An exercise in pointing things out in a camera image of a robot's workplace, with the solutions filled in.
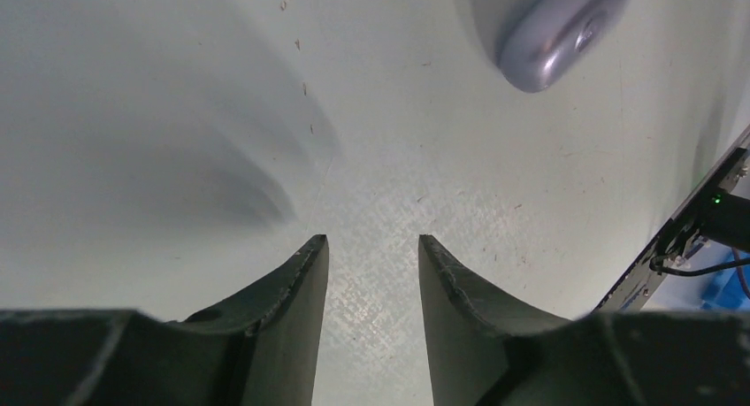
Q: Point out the purple earbud charging case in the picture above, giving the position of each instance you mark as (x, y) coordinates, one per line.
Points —
(552, 37)

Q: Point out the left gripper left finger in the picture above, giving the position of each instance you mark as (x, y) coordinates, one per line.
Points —
(258, 346)

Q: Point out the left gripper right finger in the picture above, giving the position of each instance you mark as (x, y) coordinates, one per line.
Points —
(487, 347)

